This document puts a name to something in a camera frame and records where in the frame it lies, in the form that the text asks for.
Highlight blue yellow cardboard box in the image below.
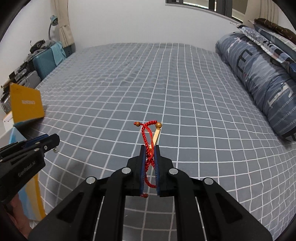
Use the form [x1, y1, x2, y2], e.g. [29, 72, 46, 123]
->
[1, 83, 46, 221]

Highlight beige curtain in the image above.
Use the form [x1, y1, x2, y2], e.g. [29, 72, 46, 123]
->
[54, 0, 74, 48]

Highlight teal suitcase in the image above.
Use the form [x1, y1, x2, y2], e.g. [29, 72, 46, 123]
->
[33, 42, 67, 80]

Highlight blue desk lamp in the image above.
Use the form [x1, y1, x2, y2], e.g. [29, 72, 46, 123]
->
[48, 15, 58, 40]

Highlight patterned pillow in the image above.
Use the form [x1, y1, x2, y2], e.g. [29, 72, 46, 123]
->
[232, 23, 295, 80]

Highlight small red cord bracelet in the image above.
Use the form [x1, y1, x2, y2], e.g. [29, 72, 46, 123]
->
[133, 120, 163, 198]

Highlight grey checked bed sheet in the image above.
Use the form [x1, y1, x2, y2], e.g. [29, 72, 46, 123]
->
[23, 42, 296, 241]

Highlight grey suitcase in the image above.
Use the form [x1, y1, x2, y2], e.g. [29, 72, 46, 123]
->
[1, 70, 41, 113]

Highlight blue patterned folded duvet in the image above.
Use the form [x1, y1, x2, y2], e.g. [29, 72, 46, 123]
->
[216, 32, 295, 142]

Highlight window frame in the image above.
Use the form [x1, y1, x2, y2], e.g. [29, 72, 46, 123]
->
[166, 0, 248, 22]

